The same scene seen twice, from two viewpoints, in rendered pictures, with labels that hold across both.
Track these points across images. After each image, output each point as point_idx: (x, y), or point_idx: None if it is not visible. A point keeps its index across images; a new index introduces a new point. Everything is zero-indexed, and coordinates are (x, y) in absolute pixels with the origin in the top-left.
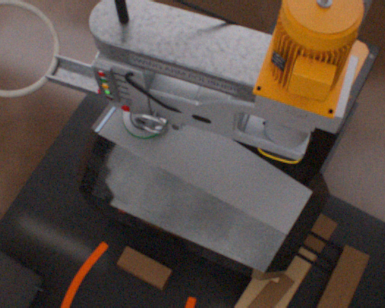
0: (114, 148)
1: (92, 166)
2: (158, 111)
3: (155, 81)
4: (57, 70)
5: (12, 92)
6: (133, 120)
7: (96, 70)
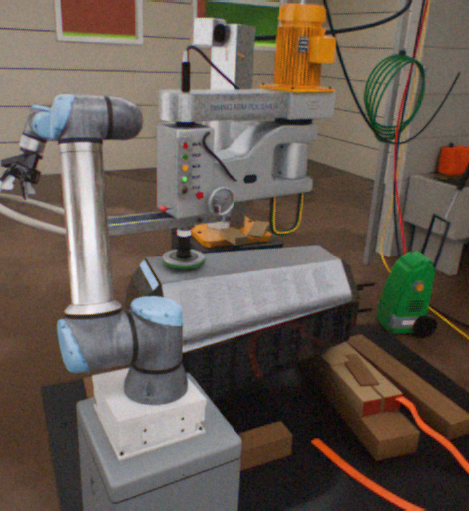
0: (183, 286)
1: None
2: (218, 194)
3: None
4: None
5: None
6: (180, 259)
7: (181, 142)
